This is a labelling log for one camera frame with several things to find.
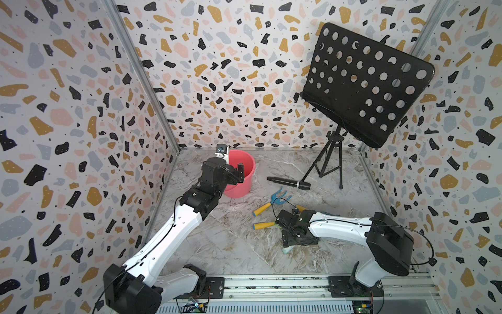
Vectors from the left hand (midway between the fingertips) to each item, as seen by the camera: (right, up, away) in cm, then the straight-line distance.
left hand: (231, 162), depth 75 cm
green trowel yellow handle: (+9, -28, +12) cm, 32 cm away
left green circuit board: (-13, -53, -4) cm, 55 cm away
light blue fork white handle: (+22, -36, +6) cm, 43 cm away
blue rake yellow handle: (+18, -18, +25) cm, 36 cm away
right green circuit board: (+49, -53, -4) cm, 72 cm away
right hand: (+26, -35, +10) cm, 44 cm away
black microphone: (+30, -11, +27) cm, 42 cm away
